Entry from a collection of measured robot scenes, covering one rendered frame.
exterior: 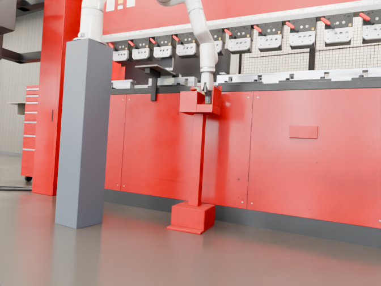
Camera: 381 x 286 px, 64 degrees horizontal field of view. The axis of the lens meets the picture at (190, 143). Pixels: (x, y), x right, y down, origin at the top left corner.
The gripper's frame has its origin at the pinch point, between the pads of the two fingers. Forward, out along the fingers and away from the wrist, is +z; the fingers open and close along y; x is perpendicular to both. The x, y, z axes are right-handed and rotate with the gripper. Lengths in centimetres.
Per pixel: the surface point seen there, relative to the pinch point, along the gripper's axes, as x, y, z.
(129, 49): -82, -48, -46
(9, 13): -150, 2, -68
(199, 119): -4.4, 2.7, 11.1
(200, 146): -3.6, 4.7, 26.5
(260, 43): 25, -36, -37
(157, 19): -55, -47, -65
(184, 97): -12.3, 6.0, -1.5
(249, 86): 20.2, -22.1, -8.3
